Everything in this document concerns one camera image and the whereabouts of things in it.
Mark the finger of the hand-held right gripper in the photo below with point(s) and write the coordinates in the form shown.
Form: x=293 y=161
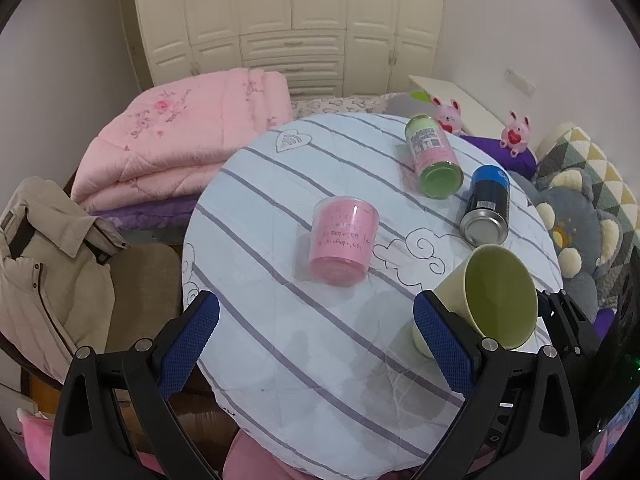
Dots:
x=570 y=320

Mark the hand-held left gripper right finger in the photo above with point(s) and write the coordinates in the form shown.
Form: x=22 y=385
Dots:
x=445 y=347

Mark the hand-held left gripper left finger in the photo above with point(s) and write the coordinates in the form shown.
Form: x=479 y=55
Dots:
x=189 y=347

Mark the light green cup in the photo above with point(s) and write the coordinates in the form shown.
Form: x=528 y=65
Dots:
x=500 y=295

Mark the translucent pink cup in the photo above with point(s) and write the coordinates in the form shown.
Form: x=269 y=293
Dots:
x=340 y=240

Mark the grey teddy bear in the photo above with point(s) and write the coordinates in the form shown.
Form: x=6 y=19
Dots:
x=565 y=210

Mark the striped light blue cloth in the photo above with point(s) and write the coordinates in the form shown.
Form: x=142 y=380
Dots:
x=300 y=360

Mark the purple blanket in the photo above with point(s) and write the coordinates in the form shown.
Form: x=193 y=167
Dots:
x=150 y=213

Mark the blue metal can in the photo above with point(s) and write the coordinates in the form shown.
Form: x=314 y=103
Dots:
x=487 y=192

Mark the diamond pattern pillow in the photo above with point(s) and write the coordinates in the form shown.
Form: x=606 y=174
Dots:
x=615 y=170

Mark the beige jacket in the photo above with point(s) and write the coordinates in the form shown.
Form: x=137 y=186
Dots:
x=45 y=270

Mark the pink cloth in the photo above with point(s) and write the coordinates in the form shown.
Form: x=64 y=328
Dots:
x=35 y=435

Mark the purple pillow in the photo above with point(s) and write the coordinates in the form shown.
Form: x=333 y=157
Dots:
x=487 y=145

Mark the pink bunny plush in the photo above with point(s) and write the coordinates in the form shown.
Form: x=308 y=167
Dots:
x=448 y=117
x=516 y=134

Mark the green and pink can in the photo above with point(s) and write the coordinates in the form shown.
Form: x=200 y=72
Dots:
x=431 y=152

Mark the folded pink quilt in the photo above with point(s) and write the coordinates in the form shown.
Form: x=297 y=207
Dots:
x=175 y=135

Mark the floral bed sheet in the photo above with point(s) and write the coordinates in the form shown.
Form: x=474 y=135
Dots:
x=340 y=105

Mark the white wardrobe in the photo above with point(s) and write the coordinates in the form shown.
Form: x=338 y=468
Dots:
x=290 y=10

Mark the white wall outlet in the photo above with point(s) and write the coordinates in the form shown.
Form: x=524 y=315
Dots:
x=520 y=80

